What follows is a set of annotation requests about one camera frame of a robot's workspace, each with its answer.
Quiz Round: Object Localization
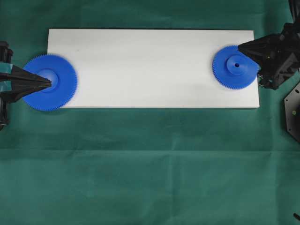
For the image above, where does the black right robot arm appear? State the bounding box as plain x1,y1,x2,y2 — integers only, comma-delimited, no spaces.
238,0,300,90

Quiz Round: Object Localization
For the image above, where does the white rectangular board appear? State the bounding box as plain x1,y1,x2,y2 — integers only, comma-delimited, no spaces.
47,29,260,108

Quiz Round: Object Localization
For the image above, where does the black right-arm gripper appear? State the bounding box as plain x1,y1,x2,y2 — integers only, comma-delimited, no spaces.
238,22,300,90

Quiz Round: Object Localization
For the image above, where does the small blue gear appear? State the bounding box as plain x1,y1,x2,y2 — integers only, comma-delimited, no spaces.
212,45,259,90

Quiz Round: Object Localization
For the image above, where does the black cable tip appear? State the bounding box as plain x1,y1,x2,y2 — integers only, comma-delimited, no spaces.
293,213,300,221

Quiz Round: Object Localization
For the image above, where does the green cloth table cover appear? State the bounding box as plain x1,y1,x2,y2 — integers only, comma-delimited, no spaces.
0,0,300,225

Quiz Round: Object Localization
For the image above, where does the large blue gear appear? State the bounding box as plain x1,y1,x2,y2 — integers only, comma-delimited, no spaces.
22,54,78,111

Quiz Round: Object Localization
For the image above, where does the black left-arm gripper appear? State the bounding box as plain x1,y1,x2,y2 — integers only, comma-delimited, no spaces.
0,41,52,132

